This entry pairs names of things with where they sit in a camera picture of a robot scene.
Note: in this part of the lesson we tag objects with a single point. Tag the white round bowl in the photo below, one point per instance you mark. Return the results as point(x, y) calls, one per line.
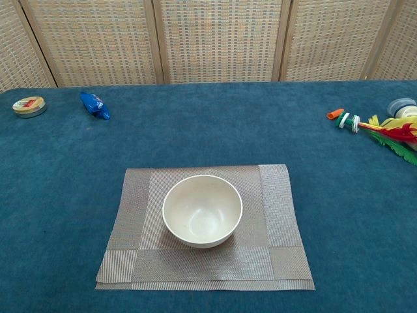
point(202, 212)

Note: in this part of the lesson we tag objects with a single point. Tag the grey-brown woven placemat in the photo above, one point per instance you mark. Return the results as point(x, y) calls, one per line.
point(130, 264)

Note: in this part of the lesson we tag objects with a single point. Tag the woven bamboo folding screen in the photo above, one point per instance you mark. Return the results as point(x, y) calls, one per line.
point(211, 39)

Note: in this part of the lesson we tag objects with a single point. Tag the blue snack packet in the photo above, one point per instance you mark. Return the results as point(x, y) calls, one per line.
point(94, 104)

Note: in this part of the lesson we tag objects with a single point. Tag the small orange rubber cap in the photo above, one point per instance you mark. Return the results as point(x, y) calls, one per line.
point(335, 114)

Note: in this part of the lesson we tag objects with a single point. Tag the colourful feather shuttlecock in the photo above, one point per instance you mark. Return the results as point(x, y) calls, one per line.
point(352, 123)

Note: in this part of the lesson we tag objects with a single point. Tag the blue felt table cover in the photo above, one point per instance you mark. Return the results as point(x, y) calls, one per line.
point(65, 195)

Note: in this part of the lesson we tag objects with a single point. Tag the round tin with red label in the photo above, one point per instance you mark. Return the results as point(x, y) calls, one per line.
point(29, 107)

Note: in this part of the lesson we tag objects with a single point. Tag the white mayonnaise squeeze bottle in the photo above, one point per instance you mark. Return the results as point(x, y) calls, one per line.
point(402, 109)

